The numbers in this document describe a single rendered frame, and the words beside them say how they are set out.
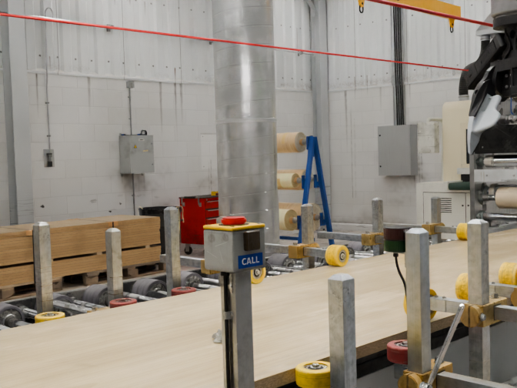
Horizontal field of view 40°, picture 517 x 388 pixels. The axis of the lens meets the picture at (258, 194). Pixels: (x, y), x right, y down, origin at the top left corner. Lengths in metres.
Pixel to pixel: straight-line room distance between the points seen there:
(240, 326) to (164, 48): 9.38
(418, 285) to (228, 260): 0.54
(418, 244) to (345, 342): 0.29
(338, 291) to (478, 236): 0.50
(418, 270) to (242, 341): 0.50
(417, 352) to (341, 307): 0.29
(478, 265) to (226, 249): 0.79
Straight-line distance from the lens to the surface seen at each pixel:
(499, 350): 2.33
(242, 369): 1.15
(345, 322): 1.33
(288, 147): 8.74
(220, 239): 1.10
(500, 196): 4.29
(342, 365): 1.35
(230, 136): 5.49
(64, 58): 9.39
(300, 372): 1.45
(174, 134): 10.35
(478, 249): 1.72
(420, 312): 1.53
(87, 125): 9.47
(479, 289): 1.74
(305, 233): 2.88
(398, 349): 1.60
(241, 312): 1.13
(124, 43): 9.99
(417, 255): 1.51
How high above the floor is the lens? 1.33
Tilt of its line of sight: 3 degrees down
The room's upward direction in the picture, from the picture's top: 2 degrees counter-clockwise
